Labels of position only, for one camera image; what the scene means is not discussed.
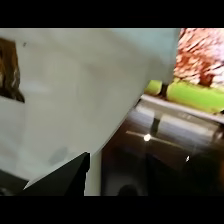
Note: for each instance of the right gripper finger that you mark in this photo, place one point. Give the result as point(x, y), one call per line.
point(65, 180)

